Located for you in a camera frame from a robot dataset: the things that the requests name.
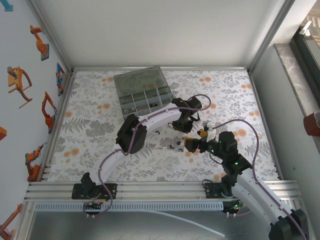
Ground orange curved machine sticker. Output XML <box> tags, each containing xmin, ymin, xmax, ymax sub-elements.
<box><xmin>6</xmin><ymin>66</ymin><xmax>34</xmax><ymax>109</ymax></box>

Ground blue and orange sticker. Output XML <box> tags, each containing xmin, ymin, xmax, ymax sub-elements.
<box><xmin>55</xmin><ymin>62</ymin><xmax>67</xmax><ymax>97</ymax></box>

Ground wide aluminium frame rail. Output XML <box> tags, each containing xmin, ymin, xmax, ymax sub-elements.
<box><xmin>23</xmin><ymin>181</ymin><xmax>302</xmax><ymax>202</ymax></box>

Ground transparent grey organizer box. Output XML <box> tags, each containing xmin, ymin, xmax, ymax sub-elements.
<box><xmin>113</xmin><ymin>65</ymin><xmax>175</xmax><ymax>120</ymax></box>

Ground floral patterned table mat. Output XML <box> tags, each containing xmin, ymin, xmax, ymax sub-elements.
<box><xmin>47</xmin><ymin>70</ymin><xmax>280</xmax><ymax>182</ymax></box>

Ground white right camera bracket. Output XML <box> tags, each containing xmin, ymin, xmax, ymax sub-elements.
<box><xmin>203</xmin><ymin>121</ymin><xmax>218</xmax><ymax>142</ymax></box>

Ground blue machine part sticker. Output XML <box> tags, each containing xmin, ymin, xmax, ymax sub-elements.
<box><xmin>0</xmin><ymin>0</ymin><xmax>15</xmax><ymax>12</ymax></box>

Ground white window handle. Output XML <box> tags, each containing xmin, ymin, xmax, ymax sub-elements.
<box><xmin>301</xmin><ymin>21</ymin><xmax>313</xmax><ymax>36</ymax></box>

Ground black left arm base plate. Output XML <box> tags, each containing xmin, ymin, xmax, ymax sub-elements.
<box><xmin>71</xmin><ymin>183</ymin><xmax>119</xmax><ymax>200</ymax></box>

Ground grey stone window sill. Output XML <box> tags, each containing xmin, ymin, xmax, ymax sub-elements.
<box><xmin>273</xmin><ymin>43</ymin><xmax>320</xmax><ymax>118</ymax></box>

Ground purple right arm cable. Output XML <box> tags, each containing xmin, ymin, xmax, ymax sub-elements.
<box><xmin>213</xmin><ymin>119</ymin><xmax>310</xmax><ymax>240</ymax></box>

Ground white slotted cable duct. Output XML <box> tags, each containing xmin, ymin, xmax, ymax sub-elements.
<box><xmin>33</xmin><ymin>201</ymin><xmax>224</xmax><ymax>211</ymax></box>

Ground dark window frame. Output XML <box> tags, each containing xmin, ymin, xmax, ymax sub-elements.
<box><xmin>289</xmin><ymin>14</ymin><xmax>320</xmax><ymax>83</ymax></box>

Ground aluminium frame post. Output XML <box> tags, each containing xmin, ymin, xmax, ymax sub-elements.
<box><xmin>24</xmin><ymin>0</ymin><xmax>75</xmax><ymax>73</ymax></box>
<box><xmin>246</xmin><ymin>0</ymin><xmax>298</xmax><ymax>75</ymax></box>

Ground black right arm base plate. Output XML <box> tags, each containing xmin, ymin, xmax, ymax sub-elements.
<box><xmin>204</xmin><ymin>181</ymin><xmax>241</xmax><ymax>200</ymax></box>

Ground thin white plastic strip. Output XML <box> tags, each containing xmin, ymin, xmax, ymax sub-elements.
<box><xmin>144</xmin><ymin>209</ymin><xmax>226</xmax><ymax>238</ymax></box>

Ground small controller circuit board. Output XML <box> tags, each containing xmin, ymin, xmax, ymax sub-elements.
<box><xmin>221</xmin><ymin>199</ymin><xmax>251</xmax><ymax>218</ymax></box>
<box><xmin>83</xmin><ymin>200</ymin><xmax>111</xmax><ymax>219</ymax></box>

